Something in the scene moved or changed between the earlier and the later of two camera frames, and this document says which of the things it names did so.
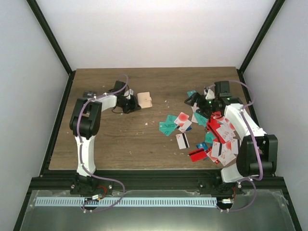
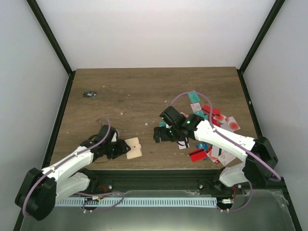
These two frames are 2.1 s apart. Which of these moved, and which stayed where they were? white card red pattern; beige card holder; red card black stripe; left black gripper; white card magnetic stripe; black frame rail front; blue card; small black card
Moved: beige card holder; left black gripper
Stayed: small black card; white card red pattern; red card black stripe; blue card; black frame rail front; white card magnetic stripe
